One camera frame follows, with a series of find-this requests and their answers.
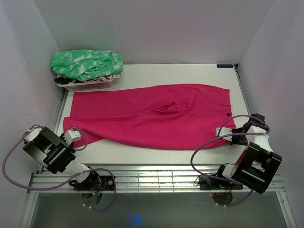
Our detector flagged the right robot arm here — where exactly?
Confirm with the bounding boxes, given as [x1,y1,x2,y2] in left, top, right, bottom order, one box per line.
[214,114,282,194]

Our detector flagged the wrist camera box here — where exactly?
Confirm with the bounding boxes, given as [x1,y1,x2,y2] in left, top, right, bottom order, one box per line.
[216,127,233,142]
[64,129,81,144]

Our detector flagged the black white clothes in basket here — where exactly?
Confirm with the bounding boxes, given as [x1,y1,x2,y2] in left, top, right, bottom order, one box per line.
[54,73,121,85]

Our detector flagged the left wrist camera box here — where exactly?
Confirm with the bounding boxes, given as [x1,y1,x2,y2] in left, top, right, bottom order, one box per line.
[64,129,81,144]

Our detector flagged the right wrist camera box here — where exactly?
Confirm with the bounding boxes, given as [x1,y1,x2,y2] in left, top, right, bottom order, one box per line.
[216,127,233,142]

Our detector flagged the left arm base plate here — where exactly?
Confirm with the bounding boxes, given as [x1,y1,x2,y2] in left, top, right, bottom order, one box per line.
[68,175,115,191]

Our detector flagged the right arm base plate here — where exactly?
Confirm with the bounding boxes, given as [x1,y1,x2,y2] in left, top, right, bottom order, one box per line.
[194,175,243,190]

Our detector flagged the aluminium front rail frame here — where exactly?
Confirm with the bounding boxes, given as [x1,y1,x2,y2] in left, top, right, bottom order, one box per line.
[19,91,297,228]

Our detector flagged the white plastic basket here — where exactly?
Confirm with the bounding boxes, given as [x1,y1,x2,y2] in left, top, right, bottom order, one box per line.
[54,77,114,92]

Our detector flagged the green white patterned garment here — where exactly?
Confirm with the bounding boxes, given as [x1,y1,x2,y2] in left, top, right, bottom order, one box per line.
[50,49,123,81]

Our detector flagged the blue table label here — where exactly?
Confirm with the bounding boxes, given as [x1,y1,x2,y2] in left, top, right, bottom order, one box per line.
[217,64,234,68]

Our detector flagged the pink trousers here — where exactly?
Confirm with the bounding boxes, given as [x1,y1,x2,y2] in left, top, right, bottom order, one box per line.
[63,84,236,150]

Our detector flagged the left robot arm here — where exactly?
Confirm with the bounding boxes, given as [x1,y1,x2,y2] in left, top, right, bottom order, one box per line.
[22,125,101,190]

